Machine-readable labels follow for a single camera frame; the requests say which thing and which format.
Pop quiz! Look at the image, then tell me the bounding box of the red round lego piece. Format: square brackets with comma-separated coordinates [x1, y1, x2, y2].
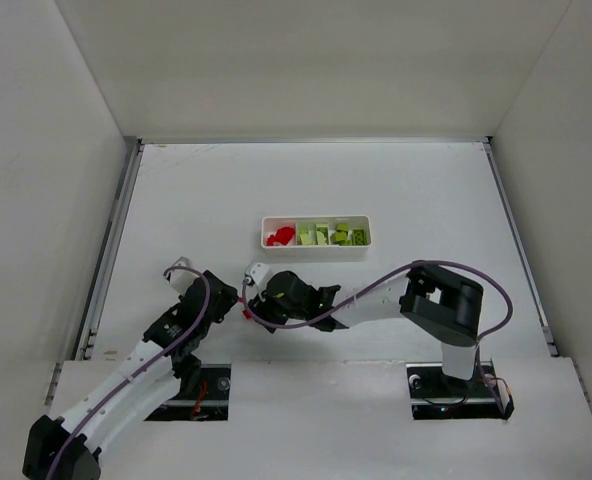
[266, 226, 295, 247]

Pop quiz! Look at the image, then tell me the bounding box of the pale green square lego brick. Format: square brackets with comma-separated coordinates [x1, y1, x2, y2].
[297, 226, 314, 246]

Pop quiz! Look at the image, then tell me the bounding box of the large lime green lego brick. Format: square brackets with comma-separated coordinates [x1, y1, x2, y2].
[315, 223, 329, 246]

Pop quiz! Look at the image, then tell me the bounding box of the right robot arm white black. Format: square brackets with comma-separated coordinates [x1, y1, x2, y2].
[242, 262, 484, 381]

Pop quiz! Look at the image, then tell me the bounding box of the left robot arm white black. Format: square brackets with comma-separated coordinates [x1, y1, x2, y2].
[22, 266, 239, 479]

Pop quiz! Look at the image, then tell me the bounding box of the white three-compartment tray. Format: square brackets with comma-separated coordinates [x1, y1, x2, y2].
[260, 215, 373, 262]

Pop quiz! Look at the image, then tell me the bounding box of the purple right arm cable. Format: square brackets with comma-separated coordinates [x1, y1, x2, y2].
[241, 259, 516, 346]

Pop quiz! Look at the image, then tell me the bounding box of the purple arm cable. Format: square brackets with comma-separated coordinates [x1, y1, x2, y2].
[45, 266, 212, 480]
[241, 259, 516, 346]

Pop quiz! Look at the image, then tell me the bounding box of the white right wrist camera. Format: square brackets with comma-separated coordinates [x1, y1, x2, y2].
[243, 261, 273, 290]

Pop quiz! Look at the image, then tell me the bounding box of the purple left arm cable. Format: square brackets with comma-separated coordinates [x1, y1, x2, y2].
[45, 266, 212, 480]

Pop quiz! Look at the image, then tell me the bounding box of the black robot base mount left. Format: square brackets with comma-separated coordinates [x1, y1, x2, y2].
[146, 364, 232, 422]

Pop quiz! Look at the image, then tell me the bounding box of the left aluminium frame rail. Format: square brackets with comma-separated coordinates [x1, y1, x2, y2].
[43, 136, 143, 410]

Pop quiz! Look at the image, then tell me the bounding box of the aluminium frame rail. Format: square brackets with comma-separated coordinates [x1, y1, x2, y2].
[483, 136, 560, 358]
[43, 136, 143, 410]

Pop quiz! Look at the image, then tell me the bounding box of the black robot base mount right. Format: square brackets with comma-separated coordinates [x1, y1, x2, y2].
[406, 362, 515, 421]

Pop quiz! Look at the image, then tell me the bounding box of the right aluminium frame rail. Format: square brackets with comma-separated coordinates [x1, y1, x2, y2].
[483, 136, 560, 358]

